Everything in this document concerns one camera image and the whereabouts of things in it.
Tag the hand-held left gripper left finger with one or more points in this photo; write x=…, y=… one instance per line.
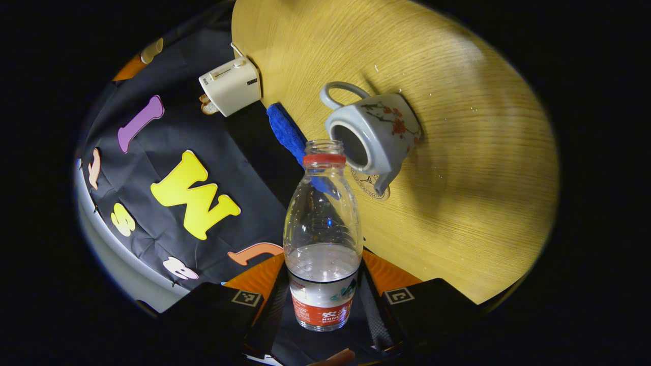
x=272, y=315

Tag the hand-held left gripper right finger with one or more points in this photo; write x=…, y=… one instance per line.
x=374, y=310

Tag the clear plastic water bottle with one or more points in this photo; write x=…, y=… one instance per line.
x=323, y=229

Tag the round beige coaster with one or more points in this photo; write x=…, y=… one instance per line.
x=367, y=184

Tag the white floral teacup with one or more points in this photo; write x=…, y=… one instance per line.
x=381, y=132

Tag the blue folded cloth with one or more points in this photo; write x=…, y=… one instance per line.
x=285, y=127

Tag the black backdrop cloth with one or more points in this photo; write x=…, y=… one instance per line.
x=203, y=137

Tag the toasted bread slice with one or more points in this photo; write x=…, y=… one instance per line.
x=211, y=108
x=203, y=98

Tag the white toaster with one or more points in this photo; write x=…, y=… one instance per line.
x=231, y=86

